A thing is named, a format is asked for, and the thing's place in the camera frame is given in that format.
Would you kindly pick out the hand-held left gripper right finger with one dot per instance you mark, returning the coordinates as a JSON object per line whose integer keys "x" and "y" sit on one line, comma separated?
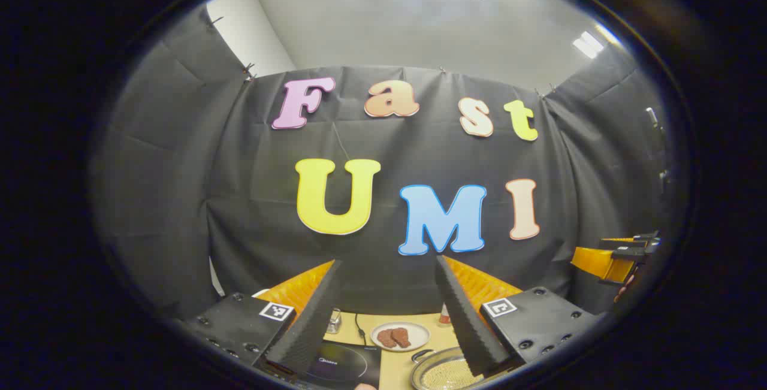
{"x": 464, "y": 318}

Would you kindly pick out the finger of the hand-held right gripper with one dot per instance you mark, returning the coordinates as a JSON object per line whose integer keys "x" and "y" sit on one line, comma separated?
{"x": 599, "y": 261}
{"x": 623, "y": 239}

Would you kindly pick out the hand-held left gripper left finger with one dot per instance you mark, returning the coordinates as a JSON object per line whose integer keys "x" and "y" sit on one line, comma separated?
{"x": 311, "y": 324}

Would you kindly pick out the black induction cooktop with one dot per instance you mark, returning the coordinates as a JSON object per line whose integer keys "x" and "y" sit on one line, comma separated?
{"x": 353, "y": 366}

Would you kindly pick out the clear plastic water bottle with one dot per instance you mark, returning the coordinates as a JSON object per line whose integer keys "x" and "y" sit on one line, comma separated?
{"x": 444, "y": 317}

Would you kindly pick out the white round plate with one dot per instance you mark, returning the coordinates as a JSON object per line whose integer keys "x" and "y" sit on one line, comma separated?
{"x": 419, "y": 336}

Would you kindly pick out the pile of soybeans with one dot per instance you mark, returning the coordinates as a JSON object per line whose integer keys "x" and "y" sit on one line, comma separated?
{"x": 446, "y": 375}

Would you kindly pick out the black backdrop cloth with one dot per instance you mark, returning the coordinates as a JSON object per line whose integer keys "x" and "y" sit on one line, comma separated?
{"x": 239, "y": 198}

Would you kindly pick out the small ceiling light panel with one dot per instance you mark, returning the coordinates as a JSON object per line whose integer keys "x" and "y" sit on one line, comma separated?
{"x": 588, "y": 44}

